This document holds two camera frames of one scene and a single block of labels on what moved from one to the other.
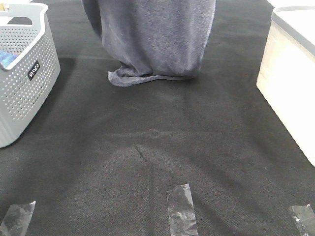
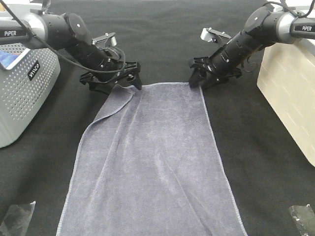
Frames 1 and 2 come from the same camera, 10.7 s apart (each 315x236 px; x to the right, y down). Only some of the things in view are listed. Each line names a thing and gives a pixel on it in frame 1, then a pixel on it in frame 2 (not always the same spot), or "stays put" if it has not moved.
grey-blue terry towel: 152,40 to 148,165
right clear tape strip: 304,215 stays put
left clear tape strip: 17,219 stays put
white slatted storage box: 286,75 stays put
